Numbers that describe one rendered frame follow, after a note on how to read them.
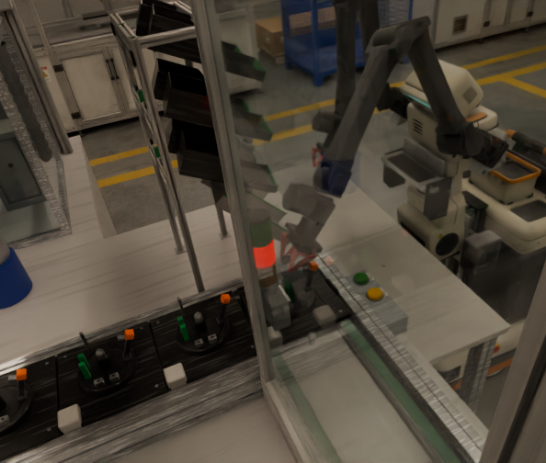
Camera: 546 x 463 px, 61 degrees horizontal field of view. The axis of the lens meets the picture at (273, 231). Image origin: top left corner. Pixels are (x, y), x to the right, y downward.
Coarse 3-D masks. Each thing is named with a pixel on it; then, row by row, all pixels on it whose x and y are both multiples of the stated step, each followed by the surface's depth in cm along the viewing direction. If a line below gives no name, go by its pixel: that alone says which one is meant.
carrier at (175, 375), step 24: (192, 312) 125; (216, 312) 124; (240, 312) 126; (168, 336) 122; (192, 336) 118; (216, 336) 117; (240, 336) 119; (168, 360) 115; (192, 360) 115; (216, 360) 114; (240, 360) 114; (168, 384) 108
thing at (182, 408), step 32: (224, 288) 136; (128, 320) 129; (192, 384) 110; (224, 384) 109; (256, 384) 114; (128, 416) 106; (160, 416) 106; (192, 416) 111; (32, 448) 101; (64, 448) 100; (96, 448) 103; (128, 448) 107
